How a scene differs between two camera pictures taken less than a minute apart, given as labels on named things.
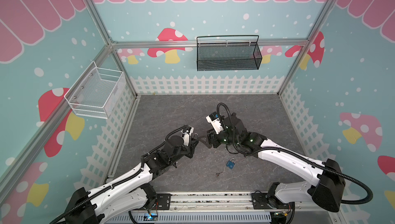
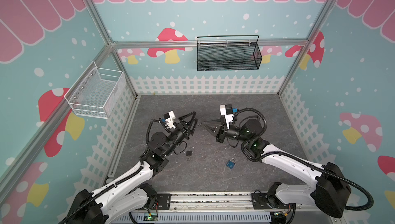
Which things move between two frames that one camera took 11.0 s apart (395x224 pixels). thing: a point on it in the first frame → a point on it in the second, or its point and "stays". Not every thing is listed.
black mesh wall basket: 228,56 stays
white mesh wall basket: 96,91 stays
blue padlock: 231,163 stays
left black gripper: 191,147 → 184,129
